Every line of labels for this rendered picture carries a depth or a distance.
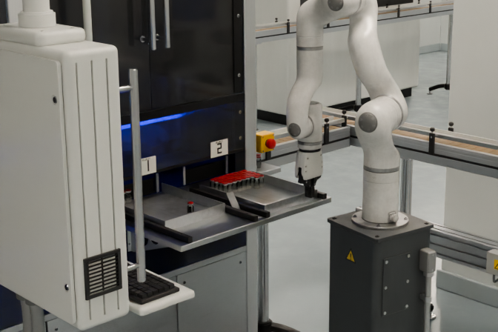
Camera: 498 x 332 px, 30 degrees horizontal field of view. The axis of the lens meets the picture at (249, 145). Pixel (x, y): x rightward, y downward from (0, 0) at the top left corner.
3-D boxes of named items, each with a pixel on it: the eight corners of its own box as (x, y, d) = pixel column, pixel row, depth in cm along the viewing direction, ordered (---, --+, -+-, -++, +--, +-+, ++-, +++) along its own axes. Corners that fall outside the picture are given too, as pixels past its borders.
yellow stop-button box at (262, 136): (248, 150, 365) (248, 132, 363) (261, 147, 370) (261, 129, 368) (261, 153, 360) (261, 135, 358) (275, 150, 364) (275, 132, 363)
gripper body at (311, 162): (311, 141, 326) (311, 172, 329) (291, 147, 319) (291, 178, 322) (327, 144, 321) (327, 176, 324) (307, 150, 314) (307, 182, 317)
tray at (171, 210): (103, 207, 322) (103, 198, 321) (162, 191, 340) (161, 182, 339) (165, 231, 298) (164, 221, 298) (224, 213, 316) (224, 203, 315)
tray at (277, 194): (199, 193, 337) (199, 184, 336) (251, 178, 354) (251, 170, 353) (264, 215, 313) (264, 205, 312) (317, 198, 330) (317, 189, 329)
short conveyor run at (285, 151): (240, 178, 368) (240, 140, 364) (214, 170, 379) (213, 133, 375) (353, 147, 414) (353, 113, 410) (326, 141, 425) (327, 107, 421)
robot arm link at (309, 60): (305, 51, 300) (305, 142, 307) (327, 44, 313) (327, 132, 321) (281, 49, 304) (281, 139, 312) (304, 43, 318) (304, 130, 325)
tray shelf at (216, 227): (92, 216, 319) (91, 211, 319) (240, 175, 366) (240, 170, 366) (181, 252, 286) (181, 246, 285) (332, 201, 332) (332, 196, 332)
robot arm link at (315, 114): (313, 144, 313) (326, 138, 321) (313, 106, 310) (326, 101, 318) (292, 141, 318) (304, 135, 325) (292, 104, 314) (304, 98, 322)
